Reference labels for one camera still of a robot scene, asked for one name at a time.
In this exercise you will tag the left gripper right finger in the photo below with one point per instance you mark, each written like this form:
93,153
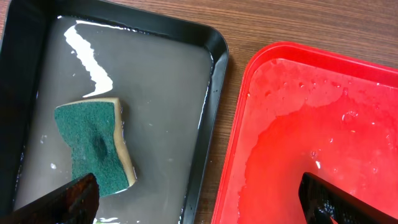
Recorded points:
323,202

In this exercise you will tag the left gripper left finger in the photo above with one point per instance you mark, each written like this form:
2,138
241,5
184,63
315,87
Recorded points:
75,202

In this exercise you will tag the green yellow sponge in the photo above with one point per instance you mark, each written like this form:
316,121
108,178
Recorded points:
93,130

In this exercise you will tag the red plastic tray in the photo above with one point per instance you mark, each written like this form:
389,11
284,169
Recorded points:
302,109

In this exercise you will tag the black water tray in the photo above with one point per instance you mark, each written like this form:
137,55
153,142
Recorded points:
167,72

